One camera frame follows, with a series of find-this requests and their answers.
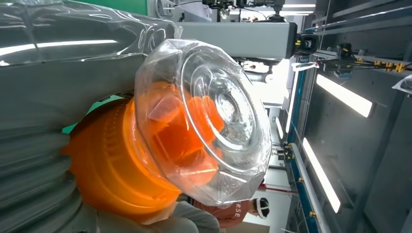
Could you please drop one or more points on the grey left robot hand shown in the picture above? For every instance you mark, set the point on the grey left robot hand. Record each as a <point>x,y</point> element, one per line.
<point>64,80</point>

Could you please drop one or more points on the orange bottle with clear cap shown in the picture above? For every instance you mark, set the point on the orange bottle with clear cap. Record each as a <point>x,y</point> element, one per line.
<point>112,167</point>

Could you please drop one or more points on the grey overhead beam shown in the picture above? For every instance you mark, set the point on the grey overhead beam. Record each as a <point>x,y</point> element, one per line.
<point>241,40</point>

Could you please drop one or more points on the person with headset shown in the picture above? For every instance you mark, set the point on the person with headset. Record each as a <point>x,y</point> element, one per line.
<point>231,214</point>

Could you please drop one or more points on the white VR headset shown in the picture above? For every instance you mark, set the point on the white VR headset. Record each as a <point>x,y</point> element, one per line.
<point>262,207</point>

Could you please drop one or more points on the long ceiling light panel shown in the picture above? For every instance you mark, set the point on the long ceiling light panel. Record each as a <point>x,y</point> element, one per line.
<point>344,95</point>
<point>322,175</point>

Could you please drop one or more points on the black overhead camera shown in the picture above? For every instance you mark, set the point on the black overhead camera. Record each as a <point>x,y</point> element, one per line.
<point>307,43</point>

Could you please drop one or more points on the blue frame rail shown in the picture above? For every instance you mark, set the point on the blue frame rail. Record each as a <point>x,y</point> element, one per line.
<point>299,180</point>

